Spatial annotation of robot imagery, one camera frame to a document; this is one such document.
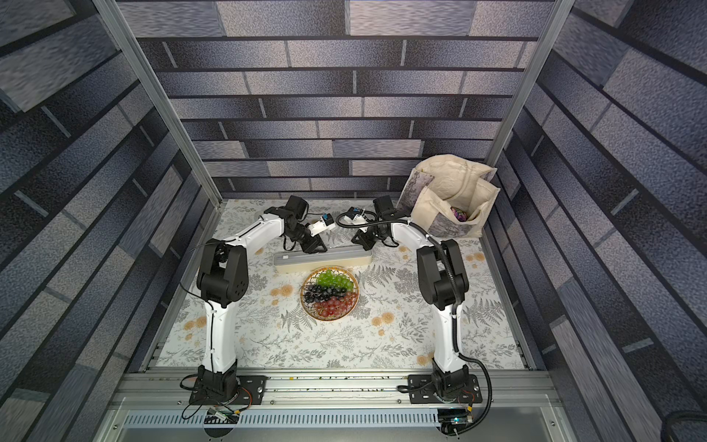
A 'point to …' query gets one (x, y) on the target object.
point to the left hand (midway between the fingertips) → (322, 241)
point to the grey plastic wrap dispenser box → (334, 259)
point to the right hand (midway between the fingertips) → (356, 236)
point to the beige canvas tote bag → (449, 195)
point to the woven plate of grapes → (330, 293)
